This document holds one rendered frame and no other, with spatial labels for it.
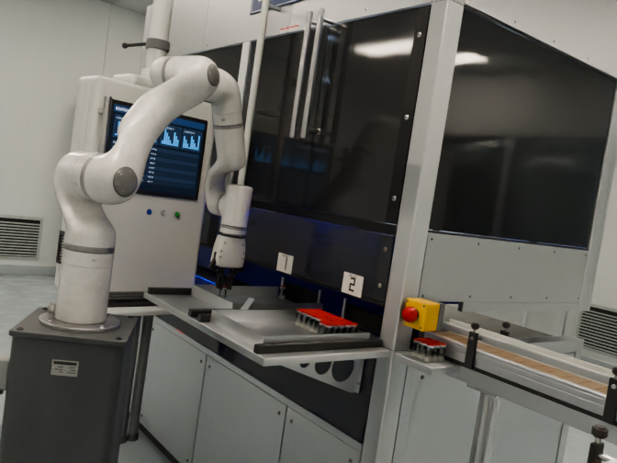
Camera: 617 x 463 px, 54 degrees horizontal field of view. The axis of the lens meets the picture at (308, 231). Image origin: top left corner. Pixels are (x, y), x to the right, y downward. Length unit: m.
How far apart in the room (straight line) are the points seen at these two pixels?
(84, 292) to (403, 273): 0.80
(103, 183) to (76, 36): 5.57
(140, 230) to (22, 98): 4.64
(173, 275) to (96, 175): 0.97
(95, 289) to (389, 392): 0.80
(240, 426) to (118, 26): 5.53
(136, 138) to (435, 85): 0.77
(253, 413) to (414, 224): 0.94
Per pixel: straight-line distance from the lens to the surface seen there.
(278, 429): 2.06
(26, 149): 6.79
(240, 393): 2.24
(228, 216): 1.89
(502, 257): 1.92
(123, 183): 1.47
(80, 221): 1.53
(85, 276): 1.53
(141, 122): 1.59
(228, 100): 1.81
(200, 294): 1.94
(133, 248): 2.26
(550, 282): 2.17
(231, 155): 1.84
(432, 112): 1.61
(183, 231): 2.36
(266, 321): 1.73
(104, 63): 7.04
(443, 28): 1.66
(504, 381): 1.56
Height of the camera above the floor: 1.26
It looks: 4 degrees down
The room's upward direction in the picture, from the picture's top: 8 degrees clockwise
